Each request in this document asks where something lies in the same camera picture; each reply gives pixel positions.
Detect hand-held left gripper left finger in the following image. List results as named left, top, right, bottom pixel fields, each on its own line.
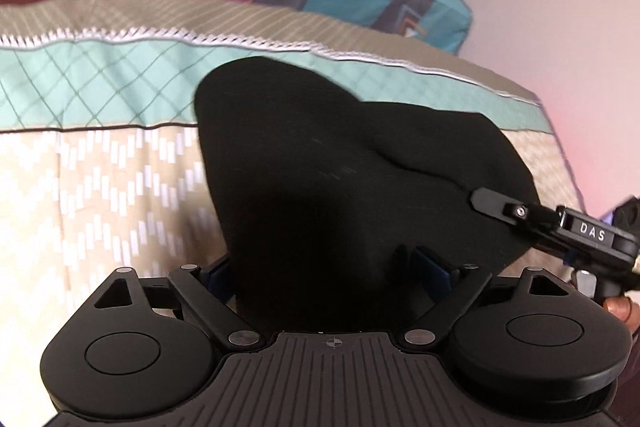
left=92, top=255, right=266, bottom=352

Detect patterned yellow teal bedspread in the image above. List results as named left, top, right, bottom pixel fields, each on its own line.
left=0, top=0, right=586, bottom=358

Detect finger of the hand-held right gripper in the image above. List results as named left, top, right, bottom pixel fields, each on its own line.
left=470, top=188, right=561, bottom=234

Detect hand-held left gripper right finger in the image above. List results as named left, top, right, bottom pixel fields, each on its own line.
left=400, top=246, right=573, bottom=349

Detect black pants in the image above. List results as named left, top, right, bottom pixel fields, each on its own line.
left=194, top=55, right=541, bottom=338

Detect person's right hand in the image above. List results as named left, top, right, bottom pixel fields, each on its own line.
left=602, top=293, right=640, bottom=324

